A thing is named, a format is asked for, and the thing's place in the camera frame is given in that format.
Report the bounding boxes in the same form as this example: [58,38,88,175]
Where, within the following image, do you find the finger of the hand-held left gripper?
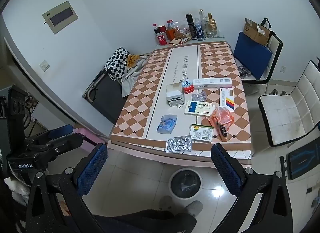
[35,133,83,161]
[26,124,74,146]

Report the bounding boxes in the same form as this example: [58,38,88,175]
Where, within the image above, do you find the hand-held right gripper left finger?
[25,143,108,233]

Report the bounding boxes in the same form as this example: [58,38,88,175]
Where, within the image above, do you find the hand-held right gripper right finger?
[211,143,294,233]

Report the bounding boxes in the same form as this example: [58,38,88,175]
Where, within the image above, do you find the round white trash bin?
[169,168,202,200]

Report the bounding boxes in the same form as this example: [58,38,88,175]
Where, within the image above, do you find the blue white medicine box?
[184,100,216,117]

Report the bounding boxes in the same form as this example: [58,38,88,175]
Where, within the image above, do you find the long white toothpaste box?
[192,78,233,89]

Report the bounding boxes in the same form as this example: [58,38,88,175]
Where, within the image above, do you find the pink stool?
[72,127,108,149]

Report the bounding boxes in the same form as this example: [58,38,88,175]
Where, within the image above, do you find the brown sachet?
[218,123,228,141]

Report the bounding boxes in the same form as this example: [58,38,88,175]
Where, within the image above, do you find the green yellow medicine box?
[189,124,214,143]

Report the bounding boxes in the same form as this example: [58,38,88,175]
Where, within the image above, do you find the person's grey slipper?
[184,200,204,217]

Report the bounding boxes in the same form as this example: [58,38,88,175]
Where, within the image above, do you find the pink plastic bag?
[209,106,235,133]

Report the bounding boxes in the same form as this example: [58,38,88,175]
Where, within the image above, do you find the large silver blister pack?
[166,135,192,153]

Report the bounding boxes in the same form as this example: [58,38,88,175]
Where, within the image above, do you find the black bench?
[82,69,128,125]

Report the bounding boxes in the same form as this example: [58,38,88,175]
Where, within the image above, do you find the rainbow striped white box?
[219,87,235,112]

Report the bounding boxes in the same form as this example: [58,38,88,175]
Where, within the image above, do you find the blue face mask packet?
[156,114,178,134]

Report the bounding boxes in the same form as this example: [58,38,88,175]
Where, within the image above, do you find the black floor scale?
[279,144,320,180]

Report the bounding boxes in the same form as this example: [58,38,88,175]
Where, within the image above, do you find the person's dark trouser leg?
[92,209,198,233]

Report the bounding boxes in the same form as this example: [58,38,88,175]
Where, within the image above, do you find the grey cloth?
[121,55,149,97]

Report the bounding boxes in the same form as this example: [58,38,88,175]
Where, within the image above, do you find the open white carton box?
[166,82,185,107]

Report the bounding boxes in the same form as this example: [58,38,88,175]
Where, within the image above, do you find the red blue small packet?
[180,78,194,95]

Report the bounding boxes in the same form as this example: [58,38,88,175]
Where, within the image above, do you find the diamond patterned tablecloth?
[107,41,252,163]

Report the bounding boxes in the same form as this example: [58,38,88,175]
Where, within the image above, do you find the yellow net bag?
[126,54,141,68]

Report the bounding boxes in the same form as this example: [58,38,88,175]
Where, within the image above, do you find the beige electrical panel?
[42,1,79,35]

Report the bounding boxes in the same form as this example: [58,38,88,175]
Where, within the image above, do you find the cola bottle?
[153,23,167,46]

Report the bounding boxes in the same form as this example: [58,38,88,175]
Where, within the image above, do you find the brown paper scraps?
[168,36,192,46]

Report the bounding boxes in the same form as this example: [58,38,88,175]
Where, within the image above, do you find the dark blue drink bottle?
[195,19,206,41]

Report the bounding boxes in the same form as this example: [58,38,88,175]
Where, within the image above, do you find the cardboard box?
[244,18,271,47]

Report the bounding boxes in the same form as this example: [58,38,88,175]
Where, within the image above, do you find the gold liquor bottle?
[207,13,218,37]

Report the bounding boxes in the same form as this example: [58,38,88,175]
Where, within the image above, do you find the black spray can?
[186,14,198,40]

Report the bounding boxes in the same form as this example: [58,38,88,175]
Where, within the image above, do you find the clear plastic bag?
[174,20,191,39]

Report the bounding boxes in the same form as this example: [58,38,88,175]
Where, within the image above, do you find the orange drink bottle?
[166,20,177,41]

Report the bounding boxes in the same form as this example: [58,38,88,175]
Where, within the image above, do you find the tall clear glass bottle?
[199,9,207,35]

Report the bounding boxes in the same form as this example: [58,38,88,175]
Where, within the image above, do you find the white chair black frame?
[258,60,320,147]
[234,18,284,85]

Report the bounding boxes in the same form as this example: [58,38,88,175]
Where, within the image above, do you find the coiled grey cable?
[237,65,252,77]

